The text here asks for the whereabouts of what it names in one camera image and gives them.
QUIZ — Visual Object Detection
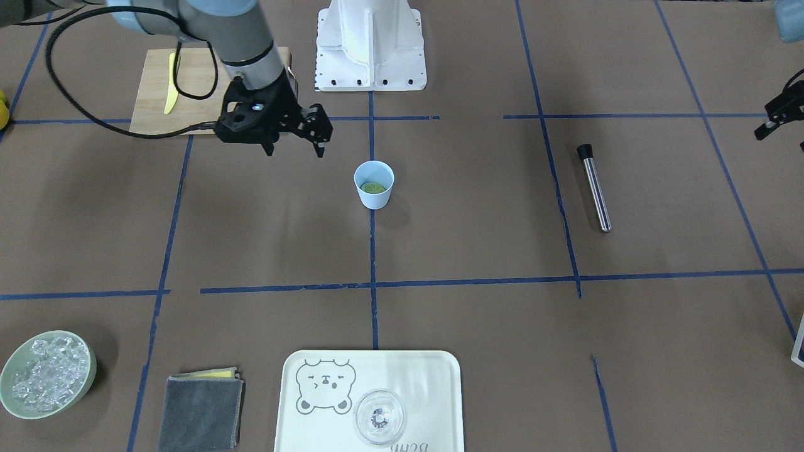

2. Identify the green lime slice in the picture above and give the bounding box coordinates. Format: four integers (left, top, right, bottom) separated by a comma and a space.
359, 182, 387, 195

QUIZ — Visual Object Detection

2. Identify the light blue plastic cup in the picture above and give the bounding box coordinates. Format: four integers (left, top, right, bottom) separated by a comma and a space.
353, 160, 394, 210

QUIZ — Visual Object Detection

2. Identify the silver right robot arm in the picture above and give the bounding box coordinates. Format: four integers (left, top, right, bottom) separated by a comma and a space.
2, 1, 333, 158

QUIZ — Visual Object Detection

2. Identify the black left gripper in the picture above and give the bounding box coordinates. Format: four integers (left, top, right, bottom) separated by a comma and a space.
753, 80, 803, 141

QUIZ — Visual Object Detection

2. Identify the yellow plastic knife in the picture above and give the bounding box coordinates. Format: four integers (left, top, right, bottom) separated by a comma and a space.
163, 51, 179, 115

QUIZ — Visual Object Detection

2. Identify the grey and yellow folded cloth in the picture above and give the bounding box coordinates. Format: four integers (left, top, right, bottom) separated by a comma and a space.
158, 367, 244, 451

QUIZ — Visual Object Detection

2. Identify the steel muddler with black tip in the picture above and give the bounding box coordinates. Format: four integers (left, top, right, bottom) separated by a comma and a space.
576, 143, 612, 234

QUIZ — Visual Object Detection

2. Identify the whole yellow lemon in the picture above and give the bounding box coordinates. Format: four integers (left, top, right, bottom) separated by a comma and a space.
0, 90, 11, 132

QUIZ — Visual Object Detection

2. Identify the green bowl of ice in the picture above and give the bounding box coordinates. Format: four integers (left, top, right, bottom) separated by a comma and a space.
1, 331, 97, 420

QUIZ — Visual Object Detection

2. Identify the cream bear serving tray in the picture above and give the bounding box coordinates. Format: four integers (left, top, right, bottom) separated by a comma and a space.
273, 350, 465, 451

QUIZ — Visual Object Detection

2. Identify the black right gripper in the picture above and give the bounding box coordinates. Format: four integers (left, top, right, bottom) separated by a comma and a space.
214, 77, 333, 158

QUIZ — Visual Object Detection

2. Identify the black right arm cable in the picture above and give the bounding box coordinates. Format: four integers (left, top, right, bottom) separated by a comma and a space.
45, 5, 234, 137

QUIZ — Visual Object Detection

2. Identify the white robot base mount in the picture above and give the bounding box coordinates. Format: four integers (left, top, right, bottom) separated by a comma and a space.
314, 1, 428, 92

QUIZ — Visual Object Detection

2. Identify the clear wine glass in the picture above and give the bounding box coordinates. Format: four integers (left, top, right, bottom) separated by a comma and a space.
354, 389, 407, 446

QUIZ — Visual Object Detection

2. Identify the bamboo cutting board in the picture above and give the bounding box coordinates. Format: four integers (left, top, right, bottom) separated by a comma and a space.
129, 48, 231, 134

